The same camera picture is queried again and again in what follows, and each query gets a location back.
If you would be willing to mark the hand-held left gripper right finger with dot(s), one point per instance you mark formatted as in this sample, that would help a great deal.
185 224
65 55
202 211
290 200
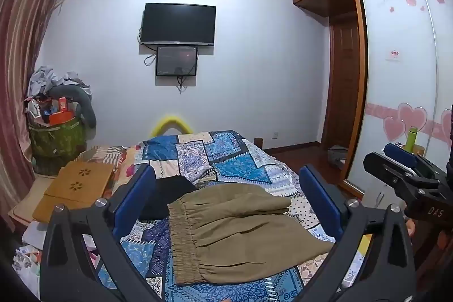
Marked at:
320 196

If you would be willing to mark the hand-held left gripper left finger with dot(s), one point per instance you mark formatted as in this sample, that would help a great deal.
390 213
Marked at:
136 196

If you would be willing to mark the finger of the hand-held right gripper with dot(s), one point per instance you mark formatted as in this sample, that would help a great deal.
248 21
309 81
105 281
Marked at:
401 153
393 173

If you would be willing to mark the khaki pants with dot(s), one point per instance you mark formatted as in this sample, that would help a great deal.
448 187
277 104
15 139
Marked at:
230 234

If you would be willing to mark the person's right hand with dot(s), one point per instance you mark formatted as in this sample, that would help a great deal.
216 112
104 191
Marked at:
411 228

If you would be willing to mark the green bottle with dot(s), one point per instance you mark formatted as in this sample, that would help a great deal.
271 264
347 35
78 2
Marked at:
410 141

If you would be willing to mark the black cloth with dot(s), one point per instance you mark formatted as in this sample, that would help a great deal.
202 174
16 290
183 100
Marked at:
166 196

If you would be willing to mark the floral pink bedsheet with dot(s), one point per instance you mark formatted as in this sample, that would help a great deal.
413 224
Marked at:
122 160

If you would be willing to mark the grey cloth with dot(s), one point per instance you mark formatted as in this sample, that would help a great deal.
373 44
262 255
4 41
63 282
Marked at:
336 155

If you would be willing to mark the bamboo lap desk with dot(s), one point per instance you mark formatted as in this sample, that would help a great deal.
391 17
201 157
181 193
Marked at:
78 188

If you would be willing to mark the wooden wardrobe with heart stickers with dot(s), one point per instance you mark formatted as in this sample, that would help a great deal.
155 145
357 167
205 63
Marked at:
396 93

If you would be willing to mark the yellow blanket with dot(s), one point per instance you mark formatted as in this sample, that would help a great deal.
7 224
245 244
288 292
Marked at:
364 243

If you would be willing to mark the brown wooden door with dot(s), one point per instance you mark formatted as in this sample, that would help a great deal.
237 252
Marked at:
343 82

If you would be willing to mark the green laundry basket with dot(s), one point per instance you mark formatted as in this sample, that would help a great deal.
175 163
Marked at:
56 142

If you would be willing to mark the blue patchwork quilt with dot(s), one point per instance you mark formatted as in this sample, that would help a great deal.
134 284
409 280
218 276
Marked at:
230 160

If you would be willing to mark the grey curved cushion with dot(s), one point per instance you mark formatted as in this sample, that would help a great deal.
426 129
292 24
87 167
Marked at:
86 107

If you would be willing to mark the orange box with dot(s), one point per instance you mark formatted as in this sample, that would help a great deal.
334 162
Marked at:
60 118

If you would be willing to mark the white paper pile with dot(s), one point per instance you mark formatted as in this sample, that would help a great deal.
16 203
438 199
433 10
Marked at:
26 263

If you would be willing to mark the pile of grey clothes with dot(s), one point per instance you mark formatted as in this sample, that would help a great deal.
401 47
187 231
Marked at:
46 79

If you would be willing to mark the striped maroon curtain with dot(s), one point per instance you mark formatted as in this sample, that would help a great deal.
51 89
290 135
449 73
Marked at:
17 75

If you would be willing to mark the wooden bed post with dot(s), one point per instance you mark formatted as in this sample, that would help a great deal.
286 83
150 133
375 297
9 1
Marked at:
258 142

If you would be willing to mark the small black wall monitor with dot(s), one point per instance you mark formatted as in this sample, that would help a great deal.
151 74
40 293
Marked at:
177 61

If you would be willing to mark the black wall television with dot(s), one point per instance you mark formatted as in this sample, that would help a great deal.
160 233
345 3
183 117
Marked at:
177 24

